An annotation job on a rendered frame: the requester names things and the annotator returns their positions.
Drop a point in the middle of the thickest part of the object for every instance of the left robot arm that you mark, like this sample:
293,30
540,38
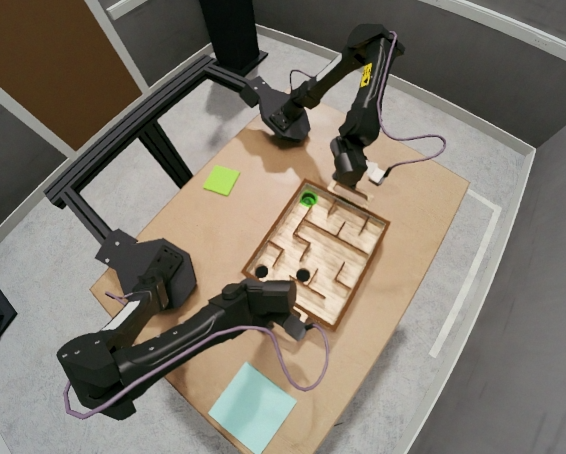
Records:
361,127

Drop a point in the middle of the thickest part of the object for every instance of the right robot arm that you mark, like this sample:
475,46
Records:
87,357

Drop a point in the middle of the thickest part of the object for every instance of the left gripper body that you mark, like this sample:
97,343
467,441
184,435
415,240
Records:
373,172

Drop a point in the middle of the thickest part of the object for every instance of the green square patch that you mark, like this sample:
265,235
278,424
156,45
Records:
221,180

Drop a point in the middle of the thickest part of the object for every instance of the wooden maze board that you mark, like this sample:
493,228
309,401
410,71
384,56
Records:
326,243

